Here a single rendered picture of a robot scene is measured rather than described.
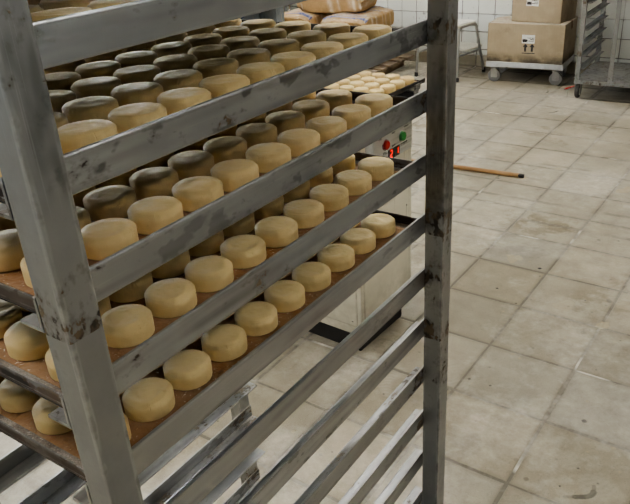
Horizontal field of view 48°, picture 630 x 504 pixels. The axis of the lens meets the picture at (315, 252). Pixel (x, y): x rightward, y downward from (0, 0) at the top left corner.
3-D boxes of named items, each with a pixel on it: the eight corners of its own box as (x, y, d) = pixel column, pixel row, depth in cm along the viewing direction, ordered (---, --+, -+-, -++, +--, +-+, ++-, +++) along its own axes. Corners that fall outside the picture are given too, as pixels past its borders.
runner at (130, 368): (417, 165, 103) (417, 145, 102) (434, 168, 102) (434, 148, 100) (48, 417, 57) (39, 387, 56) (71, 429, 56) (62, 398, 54)
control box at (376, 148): (364, 167, 225) (363, 125, 219) (403, 145, 242) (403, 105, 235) (374, 169, 223) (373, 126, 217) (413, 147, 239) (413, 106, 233)
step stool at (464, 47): (486, 71, 617) (488, 17, 596) (457, 82, 589) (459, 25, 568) (442, 66, 645) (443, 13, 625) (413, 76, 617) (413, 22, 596)
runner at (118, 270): (417, 104, 99) (417, 83, 98) (435, 106, 98) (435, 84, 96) (21, 323, 53) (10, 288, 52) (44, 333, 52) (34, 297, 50)
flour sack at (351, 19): (363, 38, 582) (362, 17, 574) (318, 37, 601) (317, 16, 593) (398, 23, 636) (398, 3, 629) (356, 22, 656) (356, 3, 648)
